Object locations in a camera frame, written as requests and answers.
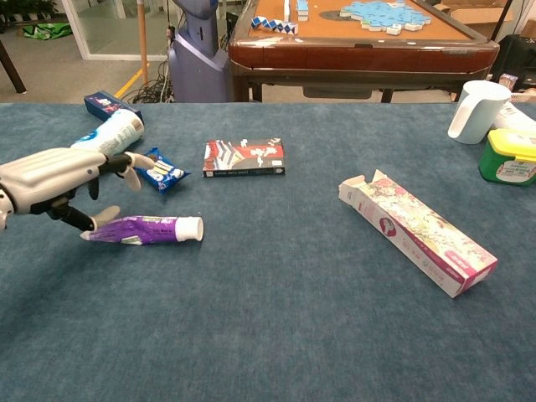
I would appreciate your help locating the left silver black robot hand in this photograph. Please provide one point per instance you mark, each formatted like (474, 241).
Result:
(50, 171)

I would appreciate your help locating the purple toothpaste tube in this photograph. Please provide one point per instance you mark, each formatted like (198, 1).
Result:
(159, 230)

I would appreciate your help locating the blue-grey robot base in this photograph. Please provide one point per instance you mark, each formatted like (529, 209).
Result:
(197, 63)

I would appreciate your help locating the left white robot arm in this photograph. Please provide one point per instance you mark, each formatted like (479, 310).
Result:
(3, 209)

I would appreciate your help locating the floral pink toothpaste carton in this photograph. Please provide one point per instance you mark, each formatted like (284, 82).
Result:
(419, 234)

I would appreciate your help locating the white bottle blue label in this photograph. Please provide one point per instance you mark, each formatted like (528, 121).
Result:
(117, 134)

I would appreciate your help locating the dark blue small carton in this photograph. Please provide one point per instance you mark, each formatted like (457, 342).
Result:
(100, 104)

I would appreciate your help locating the blue cookie packet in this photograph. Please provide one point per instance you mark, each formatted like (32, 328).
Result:
(167, 176)

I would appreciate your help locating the green bag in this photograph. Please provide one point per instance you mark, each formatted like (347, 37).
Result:
(46, 30)

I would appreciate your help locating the wooden pole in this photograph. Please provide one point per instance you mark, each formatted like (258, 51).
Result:
(142, 42)

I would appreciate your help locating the green potted plants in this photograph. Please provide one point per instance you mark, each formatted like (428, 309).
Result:
(25, 7)

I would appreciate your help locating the red white flat box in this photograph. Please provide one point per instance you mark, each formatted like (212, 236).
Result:
(243, 157)

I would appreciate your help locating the blue white snake puzzle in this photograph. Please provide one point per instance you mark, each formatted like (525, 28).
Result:
(272, 25)

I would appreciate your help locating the blue mahjong tile stack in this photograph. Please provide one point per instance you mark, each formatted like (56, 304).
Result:
(302, 10)

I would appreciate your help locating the brown mahjong table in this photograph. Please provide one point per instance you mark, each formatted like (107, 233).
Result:
(356, 56)

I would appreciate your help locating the blue mahjong tile pile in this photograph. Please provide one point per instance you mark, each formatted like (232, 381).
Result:
(377, 12)

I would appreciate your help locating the white plastic cup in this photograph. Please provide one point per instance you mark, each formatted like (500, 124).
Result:
(477, 113)

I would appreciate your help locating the brown cardboard box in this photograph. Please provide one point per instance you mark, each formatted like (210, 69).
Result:
(477, 14)

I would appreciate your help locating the green tub yellow lid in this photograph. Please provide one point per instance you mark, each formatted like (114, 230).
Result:
(506, 167)

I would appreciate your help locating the small printed box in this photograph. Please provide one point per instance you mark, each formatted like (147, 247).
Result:
(508, 80)

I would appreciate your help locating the black chair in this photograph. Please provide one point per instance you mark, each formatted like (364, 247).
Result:
(519, 54)

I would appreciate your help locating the white door frame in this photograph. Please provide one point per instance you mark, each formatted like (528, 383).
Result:
(79, 33)

